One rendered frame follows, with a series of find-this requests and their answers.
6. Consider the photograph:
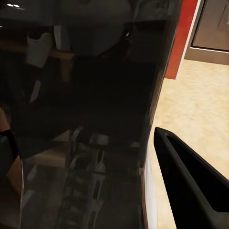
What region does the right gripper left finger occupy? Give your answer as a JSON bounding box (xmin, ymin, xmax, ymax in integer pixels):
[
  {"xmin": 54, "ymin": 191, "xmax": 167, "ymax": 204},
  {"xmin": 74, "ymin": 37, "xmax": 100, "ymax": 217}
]
[{"xmin": 0, "ymin": 129, "xmax": 19, "ymax": 184}]

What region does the bottle of coffee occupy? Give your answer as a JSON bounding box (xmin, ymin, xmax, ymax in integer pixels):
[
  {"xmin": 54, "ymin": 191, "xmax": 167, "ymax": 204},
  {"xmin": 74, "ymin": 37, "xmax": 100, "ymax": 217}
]
[{"xmin": 0, "ymin": 0, "xmax": 183, "ymax": 229}]

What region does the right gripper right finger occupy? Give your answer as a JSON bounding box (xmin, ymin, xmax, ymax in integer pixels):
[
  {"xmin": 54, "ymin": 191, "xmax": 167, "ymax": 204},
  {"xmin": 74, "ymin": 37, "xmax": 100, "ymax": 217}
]
[{"xmin": 154, "ymin": 127, "xmax": 229, "ymax": 229}]

